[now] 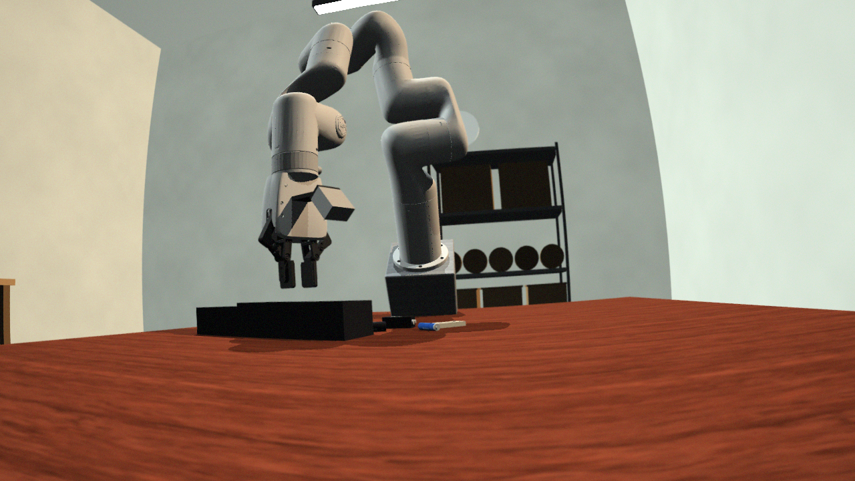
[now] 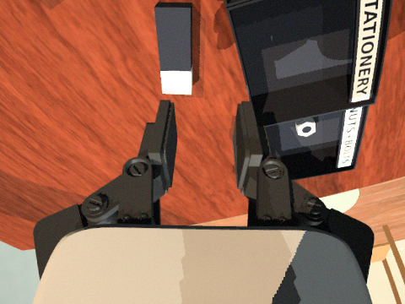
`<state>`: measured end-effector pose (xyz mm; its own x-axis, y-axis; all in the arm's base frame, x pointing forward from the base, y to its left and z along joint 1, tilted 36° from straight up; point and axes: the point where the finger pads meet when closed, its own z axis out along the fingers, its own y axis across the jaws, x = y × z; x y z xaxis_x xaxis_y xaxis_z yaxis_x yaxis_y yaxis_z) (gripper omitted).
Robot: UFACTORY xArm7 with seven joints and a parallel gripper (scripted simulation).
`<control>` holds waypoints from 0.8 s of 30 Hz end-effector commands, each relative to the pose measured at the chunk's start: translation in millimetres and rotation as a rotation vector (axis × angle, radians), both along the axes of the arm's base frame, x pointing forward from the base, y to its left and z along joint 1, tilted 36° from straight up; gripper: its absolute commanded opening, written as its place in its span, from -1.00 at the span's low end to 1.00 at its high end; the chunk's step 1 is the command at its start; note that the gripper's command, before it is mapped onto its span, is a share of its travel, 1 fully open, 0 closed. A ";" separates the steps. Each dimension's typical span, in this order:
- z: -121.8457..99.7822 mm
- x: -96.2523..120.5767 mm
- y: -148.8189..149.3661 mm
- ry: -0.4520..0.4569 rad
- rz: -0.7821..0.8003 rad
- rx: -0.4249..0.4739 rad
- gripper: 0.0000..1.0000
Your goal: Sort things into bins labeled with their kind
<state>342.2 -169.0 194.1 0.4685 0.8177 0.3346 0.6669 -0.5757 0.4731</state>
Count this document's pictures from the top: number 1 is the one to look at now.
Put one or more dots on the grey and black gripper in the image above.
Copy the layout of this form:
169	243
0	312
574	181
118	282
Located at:
293	219

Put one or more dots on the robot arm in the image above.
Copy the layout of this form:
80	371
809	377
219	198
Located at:
428	129

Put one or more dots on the dark grey rack of labelled bins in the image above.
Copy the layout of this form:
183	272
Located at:
318	320

